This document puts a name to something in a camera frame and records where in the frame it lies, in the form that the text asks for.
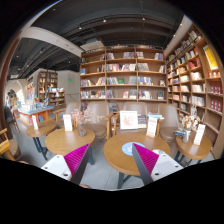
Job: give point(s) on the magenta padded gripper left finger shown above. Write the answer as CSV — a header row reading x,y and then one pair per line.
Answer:
x,y
70,167

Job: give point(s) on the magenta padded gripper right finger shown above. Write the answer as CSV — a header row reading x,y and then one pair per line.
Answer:
x,y
153,165

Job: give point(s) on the round blue mouse pad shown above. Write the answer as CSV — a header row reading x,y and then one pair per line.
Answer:
x,y
127,148

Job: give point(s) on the round wooden left table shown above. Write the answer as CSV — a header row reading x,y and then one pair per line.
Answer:
x,y
63,142

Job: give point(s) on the white menu card stand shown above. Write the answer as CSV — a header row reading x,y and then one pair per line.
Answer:
x,y
152,126

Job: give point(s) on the round wooden centre table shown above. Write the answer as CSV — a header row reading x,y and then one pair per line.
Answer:
x,y
125,164

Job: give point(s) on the white card on left table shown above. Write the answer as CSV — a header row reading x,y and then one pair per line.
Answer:
x,y
67,123

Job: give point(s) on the round wooden right table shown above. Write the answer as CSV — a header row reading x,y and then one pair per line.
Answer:
x,y
191,150

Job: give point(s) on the stack of books on armrest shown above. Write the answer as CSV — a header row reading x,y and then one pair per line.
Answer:
x,y
158,116

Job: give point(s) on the framed floral picture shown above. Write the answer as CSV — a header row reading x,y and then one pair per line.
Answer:
x,y
128,120

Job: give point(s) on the vase with pink dried flowers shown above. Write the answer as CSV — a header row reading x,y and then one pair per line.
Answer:
x,y
81,117

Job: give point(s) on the round wooden far-left table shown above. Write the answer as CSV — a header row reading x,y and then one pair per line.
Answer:
x,y
44,128

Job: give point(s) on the brown leather right armchair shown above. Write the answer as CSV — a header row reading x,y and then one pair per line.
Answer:
x,y
170,123

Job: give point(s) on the brown leather armchair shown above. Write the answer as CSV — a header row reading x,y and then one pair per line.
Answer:
x,y
170,123
102,128
140,108

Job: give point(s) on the brown leather left armchair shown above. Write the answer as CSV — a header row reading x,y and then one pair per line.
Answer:
x,y
102,128

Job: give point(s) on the brown leather middle armchair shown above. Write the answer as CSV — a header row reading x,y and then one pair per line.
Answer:
x,y
140,108

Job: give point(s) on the white card on far-left table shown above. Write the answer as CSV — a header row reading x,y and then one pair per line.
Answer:
x,y
35,123

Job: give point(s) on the vase with beige dried flowers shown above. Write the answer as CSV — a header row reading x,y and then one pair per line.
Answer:
x,y
189,124

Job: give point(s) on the blue book display counter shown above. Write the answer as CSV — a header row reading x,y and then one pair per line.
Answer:
x,y
41,115

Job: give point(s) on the white card on right table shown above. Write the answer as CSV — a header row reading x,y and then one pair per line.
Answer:
x,y
199,134

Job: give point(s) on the wooden chair at left edge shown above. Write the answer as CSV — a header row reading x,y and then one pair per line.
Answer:
x,y
9,148

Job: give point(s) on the distant wooden bookshelf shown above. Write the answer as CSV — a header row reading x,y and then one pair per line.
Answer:
x,y
45,85

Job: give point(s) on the large wooden back bookshelf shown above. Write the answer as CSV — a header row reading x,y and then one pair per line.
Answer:
x,y
124,73

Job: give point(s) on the wooden right wall bookshelf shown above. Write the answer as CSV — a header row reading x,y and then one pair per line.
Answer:
x,y
195,81

